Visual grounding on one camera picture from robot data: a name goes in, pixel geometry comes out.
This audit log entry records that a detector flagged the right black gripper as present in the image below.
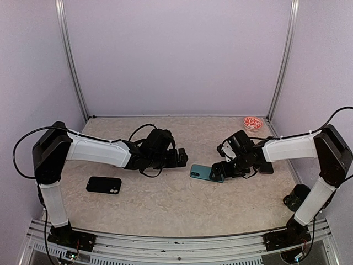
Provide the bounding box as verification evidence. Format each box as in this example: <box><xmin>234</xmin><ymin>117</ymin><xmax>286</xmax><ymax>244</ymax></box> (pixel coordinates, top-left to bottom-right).
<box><xmin>210</xmin><ymin>152</ymin><xmax>250</xmax><ymax>181</ymax></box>

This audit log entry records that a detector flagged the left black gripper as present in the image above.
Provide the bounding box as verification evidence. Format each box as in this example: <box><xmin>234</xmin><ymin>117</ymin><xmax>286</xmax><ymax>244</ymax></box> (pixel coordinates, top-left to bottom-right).
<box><xmin>149</xmin><ymin>147</ymin><xmax>188</xmax><ymax>169</ymax></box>

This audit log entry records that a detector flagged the teal green phone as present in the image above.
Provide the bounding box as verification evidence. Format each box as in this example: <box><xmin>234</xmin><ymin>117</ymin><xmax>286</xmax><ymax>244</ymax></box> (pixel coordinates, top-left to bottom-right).
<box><xmin>189</xmin><ymin>164</ymin><xmax>224</xmax><ymax>183</ymax></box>

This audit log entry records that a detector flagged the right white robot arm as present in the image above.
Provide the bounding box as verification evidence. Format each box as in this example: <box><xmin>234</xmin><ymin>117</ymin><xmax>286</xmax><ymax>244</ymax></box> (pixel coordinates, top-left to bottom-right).
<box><xmin>209</xmin><ymin>124</ymin><xmax>352</xmax><ymax>245</ymax></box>

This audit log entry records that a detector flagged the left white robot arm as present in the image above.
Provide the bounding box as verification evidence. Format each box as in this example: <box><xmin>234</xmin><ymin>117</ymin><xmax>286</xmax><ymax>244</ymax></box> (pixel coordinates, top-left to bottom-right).
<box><xmin>32</xmin><ymin>121</ymin><xmax>189</xmax><ymax>246</ymax></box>

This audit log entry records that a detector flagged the black phone red edge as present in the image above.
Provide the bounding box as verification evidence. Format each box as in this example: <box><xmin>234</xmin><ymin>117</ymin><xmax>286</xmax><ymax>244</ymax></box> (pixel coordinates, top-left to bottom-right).
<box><xmin>259</xmin><ymin>162</ymin><xmax>274</xmax><ymax>174</ymax></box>

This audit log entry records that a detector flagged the black phone case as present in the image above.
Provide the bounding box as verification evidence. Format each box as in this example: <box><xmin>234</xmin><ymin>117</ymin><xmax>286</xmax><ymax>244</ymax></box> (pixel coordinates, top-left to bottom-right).
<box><xmin>86</xmin><ymin>176</ymin><xmax>122</xmax><ymax>195</ymax></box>

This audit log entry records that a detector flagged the red white patterned bowl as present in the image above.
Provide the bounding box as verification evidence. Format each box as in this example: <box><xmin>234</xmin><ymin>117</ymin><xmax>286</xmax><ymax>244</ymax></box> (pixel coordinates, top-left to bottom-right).
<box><xmin>243</xmin><ymin>116</ymin><xmax>263</xmax><ymax>132</ymax></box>

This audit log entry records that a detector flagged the dark green mug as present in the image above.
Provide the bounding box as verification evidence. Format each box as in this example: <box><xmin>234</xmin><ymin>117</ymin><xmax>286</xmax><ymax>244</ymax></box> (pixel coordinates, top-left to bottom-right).
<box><xmin>282</xmin><ymin>184</ymin><xmax>311</xmax><ymax>212</ymax></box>

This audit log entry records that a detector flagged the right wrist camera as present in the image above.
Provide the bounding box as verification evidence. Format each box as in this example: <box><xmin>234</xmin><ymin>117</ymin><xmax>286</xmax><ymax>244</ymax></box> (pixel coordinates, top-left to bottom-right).
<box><xmin>216</xmin><ymin>140</ymin><xmax>236</xmax><ymax>162</ymax></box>

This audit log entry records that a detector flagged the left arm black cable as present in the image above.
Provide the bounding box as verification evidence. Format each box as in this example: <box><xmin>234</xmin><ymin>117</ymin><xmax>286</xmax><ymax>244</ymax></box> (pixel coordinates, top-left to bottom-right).
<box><xmin>12</xmin><ymin>123</ymin><xmax>177</xmax><ymax>180</ymax></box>

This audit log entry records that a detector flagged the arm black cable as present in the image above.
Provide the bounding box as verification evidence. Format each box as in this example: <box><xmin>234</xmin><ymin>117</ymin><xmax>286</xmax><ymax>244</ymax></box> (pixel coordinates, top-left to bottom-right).
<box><xmin>239</xmin><ymin>106</ymin><xmax>353</xmax><ymax>177</ymax></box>
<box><xmin>12</xmin><ymin>123</ymin><xmax>177</xmax><ymax>180</ymax></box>

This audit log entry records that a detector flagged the front aluminium rail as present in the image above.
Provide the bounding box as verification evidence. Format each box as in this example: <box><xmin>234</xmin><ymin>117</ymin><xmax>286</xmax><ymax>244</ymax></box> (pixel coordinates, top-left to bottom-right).
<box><xmin>17</xmin><ymin>219</ymin><xmax>341</xmax><ymax>264</ymax></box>

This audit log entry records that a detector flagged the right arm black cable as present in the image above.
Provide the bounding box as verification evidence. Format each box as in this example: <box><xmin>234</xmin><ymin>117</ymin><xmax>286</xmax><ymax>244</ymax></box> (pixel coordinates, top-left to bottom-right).
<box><xmin>239</xmin><ymin>106</ymin><xmax>353</xmax><ymax>177</ymax></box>

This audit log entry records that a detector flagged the right aluminium frame post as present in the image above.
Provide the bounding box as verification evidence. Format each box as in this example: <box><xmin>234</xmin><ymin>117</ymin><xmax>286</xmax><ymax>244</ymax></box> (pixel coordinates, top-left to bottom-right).
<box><xmin>266</xmin><ymin>0</ymin><xmax>299</xmax><ymax>123</ymax></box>

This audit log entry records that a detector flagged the aluminium frame post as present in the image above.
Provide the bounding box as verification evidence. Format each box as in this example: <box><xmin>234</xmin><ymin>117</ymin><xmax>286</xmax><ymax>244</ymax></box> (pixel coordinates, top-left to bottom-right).
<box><xmin>55</xmin><ymin>0</ymin><xmax>90</xmax><ymax>122</ymax></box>
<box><xmin>266</xmin><ymin>0</ymin><xmax>299</xmax><ymax>123</ymax></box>

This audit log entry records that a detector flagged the left aluminium frame post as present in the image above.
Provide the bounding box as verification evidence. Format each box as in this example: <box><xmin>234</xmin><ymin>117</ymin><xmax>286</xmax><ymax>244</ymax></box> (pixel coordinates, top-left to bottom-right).
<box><xmin>55</xmin><ymin>0</ymin><xmax>90</xmax><ymax>122</ymax></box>

